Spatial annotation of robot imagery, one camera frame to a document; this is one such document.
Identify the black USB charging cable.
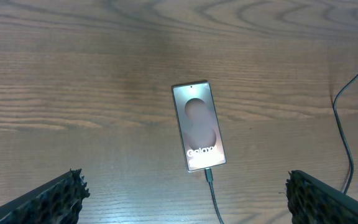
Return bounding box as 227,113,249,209
204,57,358,224

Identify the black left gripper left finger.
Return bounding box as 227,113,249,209
0,169,90,224

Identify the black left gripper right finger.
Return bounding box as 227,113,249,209
286,170,358,224

